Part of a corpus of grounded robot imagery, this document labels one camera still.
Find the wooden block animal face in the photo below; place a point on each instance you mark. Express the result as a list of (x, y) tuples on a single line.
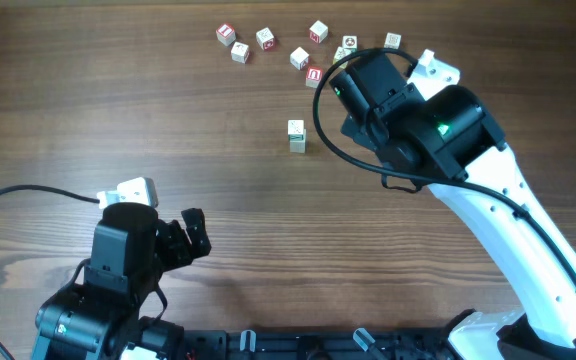
[(350, 43)]

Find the wooden block teal side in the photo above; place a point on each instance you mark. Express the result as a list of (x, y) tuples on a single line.
[(296, 130)]

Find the wooden block near centre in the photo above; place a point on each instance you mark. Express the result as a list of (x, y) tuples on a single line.
[(299, 58)]

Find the wooden block pattern top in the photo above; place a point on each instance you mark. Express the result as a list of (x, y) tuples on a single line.
[(392, 40)]

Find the wooden block red U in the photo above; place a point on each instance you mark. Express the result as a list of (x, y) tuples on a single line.
[(313, 76)]

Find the wooden block red picture side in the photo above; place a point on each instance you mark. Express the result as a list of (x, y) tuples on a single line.
[(265, 38)]

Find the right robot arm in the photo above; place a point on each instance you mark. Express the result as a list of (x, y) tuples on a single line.
[(424, 127)]

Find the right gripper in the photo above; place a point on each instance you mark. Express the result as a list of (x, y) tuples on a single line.
[(349, 127)]

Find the plain wooden block red side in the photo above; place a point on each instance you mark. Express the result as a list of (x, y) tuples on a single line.
[(240, 52)]

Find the plain wooden base block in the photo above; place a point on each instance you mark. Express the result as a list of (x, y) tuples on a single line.
[(297, 142)]

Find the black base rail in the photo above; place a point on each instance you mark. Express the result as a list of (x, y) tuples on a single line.
[(420, 343)]

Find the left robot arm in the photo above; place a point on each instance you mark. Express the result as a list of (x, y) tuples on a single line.
[(100, 317)]

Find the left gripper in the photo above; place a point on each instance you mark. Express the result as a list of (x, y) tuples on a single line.
[(179, 253)]

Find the wooden block red letter side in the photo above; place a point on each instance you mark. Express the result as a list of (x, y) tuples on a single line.
[(318, 32)]

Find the wooden block yellow side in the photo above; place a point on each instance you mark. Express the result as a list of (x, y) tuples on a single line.
[(339, 54)]

